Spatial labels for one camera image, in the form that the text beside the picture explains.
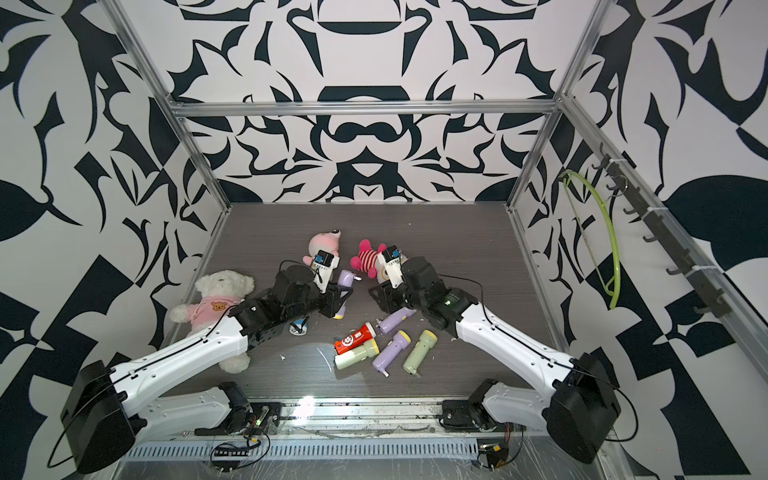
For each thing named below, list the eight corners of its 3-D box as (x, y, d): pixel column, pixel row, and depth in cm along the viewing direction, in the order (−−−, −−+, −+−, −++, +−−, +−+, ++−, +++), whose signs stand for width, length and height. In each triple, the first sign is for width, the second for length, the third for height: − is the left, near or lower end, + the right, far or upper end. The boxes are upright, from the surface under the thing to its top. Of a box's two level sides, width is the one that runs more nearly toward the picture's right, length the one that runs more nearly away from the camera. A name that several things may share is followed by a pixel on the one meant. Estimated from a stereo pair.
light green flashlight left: (337, 371, 82) (336, 368, 80) (333, 359, 84) (332, 355, 82) (379, 353, 85) (379, 350, 83) (375, 341, 87) (374, 338, 85)
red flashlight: (338, 359, 84) (336, 355, 82) (332, 348, 86) (330, 343, 84) (376, 336, 89) (375, 332, 86) (369, 326, 91) (369, 321, 88)
